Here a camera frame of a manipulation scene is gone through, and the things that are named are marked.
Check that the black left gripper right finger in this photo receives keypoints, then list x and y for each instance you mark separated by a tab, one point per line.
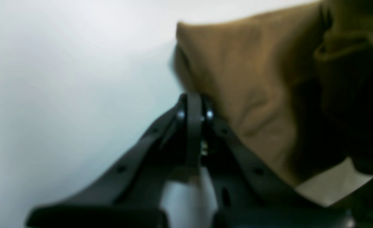
248	193

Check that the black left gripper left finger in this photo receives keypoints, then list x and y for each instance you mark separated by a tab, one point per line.
128	194

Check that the brown t-shirt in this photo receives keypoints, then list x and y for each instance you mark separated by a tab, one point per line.
295	85

